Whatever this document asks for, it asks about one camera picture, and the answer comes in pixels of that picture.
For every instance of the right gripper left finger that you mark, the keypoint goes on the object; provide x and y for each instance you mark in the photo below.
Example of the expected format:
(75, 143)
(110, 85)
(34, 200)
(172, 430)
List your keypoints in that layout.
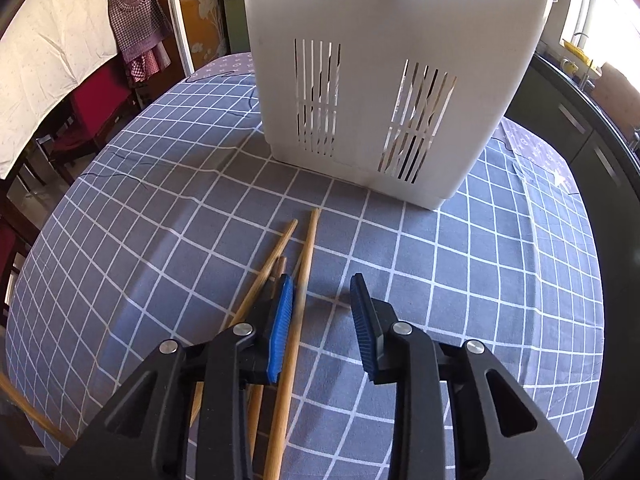
(142, 431)

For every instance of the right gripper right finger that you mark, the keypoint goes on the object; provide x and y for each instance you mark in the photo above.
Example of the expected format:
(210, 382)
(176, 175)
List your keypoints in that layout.
(498, 430)

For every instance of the wooden chopstick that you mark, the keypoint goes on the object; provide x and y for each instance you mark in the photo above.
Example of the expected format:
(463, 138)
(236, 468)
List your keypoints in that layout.
(247, 301)
(279, 425)
(257, 391)

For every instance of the green kitchen cabinets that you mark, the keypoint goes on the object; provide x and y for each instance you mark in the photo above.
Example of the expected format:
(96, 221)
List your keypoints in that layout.
(549, 104)

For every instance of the red wooden chair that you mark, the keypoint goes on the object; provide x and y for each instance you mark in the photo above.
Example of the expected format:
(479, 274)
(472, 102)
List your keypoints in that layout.
(77, 127)

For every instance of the wooden cutting board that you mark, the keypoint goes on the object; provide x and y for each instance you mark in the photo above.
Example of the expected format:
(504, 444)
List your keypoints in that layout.
(615, 94)

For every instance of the white plastic utensil holder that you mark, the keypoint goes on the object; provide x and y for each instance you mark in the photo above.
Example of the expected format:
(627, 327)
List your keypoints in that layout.
(399, 96)

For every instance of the checkered purple apron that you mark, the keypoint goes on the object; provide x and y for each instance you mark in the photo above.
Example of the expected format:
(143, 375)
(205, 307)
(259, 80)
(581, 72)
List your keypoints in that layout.
(139, 28)

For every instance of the white hanging cloth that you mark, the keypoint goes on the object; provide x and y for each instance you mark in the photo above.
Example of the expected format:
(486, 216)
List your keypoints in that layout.
(48, 50)

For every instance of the sliding glass door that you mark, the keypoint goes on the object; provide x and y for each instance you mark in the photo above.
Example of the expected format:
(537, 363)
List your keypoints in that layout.
(198, 31)

